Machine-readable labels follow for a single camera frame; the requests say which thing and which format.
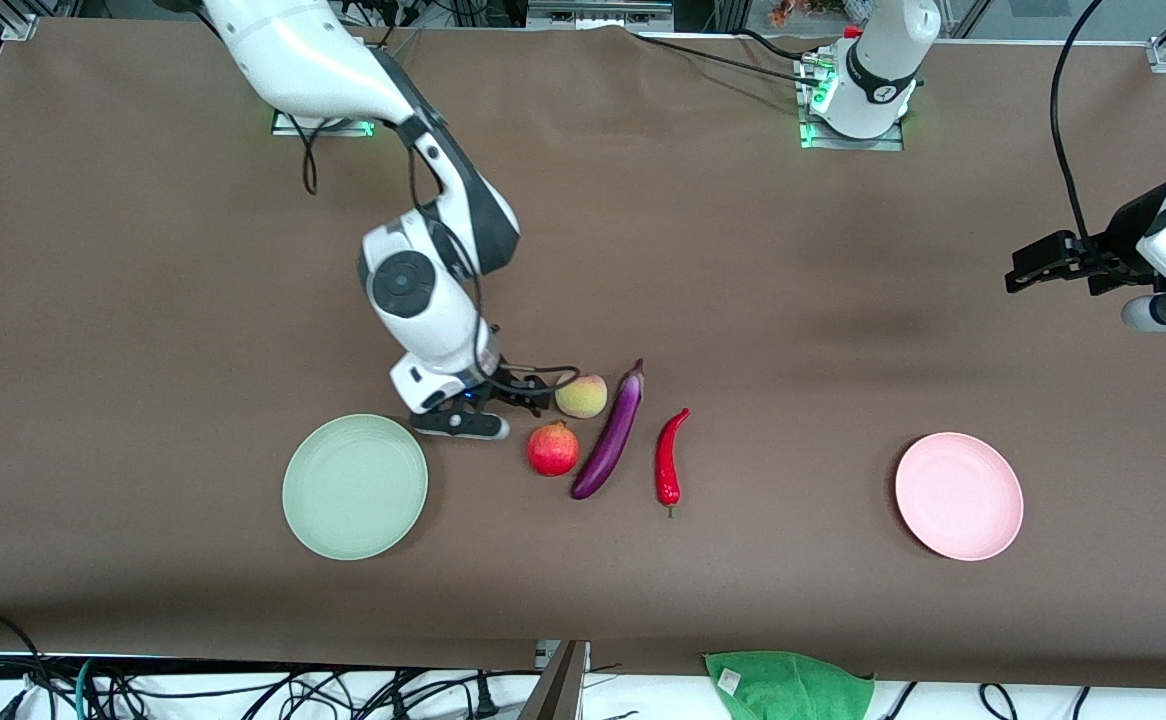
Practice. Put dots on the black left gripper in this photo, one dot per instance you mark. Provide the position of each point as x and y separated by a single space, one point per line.
1121 244

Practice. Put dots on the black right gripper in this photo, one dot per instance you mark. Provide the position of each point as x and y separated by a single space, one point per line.
515 389

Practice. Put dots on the yellow-pink peach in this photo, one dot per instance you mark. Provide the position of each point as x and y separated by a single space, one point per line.
581 396

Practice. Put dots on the red pomegranate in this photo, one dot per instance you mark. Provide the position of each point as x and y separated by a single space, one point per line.
553 450

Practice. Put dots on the purple eggplant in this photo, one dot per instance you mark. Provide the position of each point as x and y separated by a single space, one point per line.
608 440

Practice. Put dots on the red chili pepper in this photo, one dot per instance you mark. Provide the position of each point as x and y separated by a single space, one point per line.
667 465

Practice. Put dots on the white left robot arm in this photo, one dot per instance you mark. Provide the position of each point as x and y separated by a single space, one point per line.
878 70

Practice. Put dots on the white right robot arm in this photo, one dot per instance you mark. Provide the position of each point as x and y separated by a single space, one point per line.
343 60

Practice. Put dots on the pale green plate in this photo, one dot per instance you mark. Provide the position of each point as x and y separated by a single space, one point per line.
355 487

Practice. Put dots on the brown table cover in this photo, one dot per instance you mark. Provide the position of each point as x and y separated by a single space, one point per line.
683 250

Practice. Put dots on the pink plate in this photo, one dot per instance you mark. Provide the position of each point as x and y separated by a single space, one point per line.
959 496

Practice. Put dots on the black power plug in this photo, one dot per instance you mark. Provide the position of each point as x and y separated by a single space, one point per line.
485 700

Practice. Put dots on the grey metal box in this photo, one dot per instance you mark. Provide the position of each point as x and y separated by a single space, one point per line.
598 12

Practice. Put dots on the green cloth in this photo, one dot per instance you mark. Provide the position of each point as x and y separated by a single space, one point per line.
788 688

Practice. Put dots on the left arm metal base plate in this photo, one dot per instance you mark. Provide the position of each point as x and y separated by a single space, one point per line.
858 143

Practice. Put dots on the dark metal post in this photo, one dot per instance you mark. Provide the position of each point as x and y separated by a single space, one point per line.
558 695

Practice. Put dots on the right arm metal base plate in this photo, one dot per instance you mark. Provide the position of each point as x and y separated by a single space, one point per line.
288 129

